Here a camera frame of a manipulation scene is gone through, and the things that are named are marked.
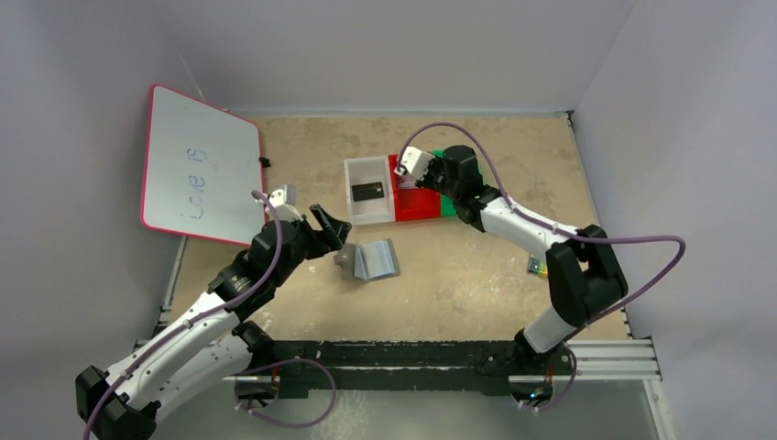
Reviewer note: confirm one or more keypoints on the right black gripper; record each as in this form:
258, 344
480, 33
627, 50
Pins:
424, 179

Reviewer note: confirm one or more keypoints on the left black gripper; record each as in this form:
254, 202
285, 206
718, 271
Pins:
313, 232

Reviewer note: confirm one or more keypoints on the grey leather card holder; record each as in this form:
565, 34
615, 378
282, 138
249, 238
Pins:
366, 262

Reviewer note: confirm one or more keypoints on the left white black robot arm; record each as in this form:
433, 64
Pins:
214, 338

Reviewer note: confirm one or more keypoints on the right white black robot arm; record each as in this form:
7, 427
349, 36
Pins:
584, 275

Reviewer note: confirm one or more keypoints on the black credit card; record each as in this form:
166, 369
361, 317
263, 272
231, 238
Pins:
367, 191

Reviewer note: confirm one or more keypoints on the green plastic bin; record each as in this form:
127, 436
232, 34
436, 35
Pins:
446, 204

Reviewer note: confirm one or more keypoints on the red plastic bin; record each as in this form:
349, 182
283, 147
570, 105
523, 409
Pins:
412, 204

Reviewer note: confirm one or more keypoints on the white plastic bin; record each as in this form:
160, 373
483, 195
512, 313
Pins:
364, 170

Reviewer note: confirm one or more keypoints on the box of coloured markers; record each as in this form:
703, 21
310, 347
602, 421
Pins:
537, 267

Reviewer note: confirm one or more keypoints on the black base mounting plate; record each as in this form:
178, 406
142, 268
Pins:
492, 368

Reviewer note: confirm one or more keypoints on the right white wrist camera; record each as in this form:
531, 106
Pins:
413, 162

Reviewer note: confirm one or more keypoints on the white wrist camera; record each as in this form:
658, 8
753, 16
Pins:
413, 162
282, 200

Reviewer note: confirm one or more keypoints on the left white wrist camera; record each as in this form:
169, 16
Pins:
282, 200

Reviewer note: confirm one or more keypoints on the white board with pink frame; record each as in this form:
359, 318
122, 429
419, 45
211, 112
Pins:
201, 165

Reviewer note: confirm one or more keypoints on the aluminium frame rail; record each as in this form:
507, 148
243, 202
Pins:
164, 368

